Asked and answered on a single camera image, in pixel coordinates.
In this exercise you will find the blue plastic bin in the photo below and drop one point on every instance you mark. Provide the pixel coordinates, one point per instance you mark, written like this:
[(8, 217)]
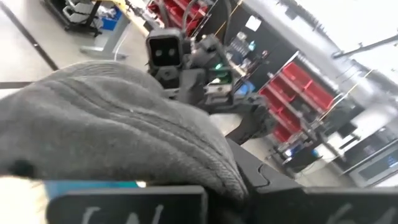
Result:
[(87, 185)]

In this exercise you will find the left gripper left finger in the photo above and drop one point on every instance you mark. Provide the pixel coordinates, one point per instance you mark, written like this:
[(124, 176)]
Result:
[(130, 205)]

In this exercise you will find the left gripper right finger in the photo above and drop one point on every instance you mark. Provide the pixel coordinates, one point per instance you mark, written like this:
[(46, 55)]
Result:
[(295, 205)]

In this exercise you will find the wooden desk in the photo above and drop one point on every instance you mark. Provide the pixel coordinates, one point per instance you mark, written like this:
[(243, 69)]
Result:
[(109, 40)]

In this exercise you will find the red bin shelf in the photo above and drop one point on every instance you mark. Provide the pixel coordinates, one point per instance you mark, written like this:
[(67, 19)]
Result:
[(298, 84), (174, 9)]

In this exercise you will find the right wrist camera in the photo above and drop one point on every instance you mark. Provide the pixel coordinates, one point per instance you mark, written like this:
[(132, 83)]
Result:
[(164, 51)]

